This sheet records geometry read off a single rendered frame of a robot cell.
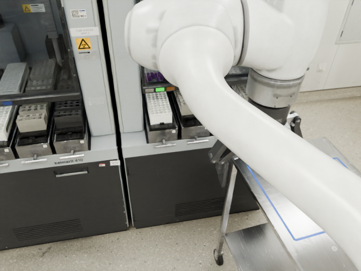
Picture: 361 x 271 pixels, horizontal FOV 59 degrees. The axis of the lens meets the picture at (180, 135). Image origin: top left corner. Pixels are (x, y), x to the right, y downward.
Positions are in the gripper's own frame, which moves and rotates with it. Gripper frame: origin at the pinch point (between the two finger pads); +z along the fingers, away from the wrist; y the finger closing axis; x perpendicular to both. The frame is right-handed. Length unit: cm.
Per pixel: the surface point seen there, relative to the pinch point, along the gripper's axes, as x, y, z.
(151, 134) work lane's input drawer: 66, -15, 41
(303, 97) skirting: 186, 143, 117
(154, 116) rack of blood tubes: 70, -13, 34
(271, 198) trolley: 20.1, 21.5, 38.1
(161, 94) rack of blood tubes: 86, -7, 34
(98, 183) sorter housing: 66, -43, 68
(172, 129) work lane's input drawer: 66, -6, 40
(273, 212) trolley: 14.4, 19.8, 38.1
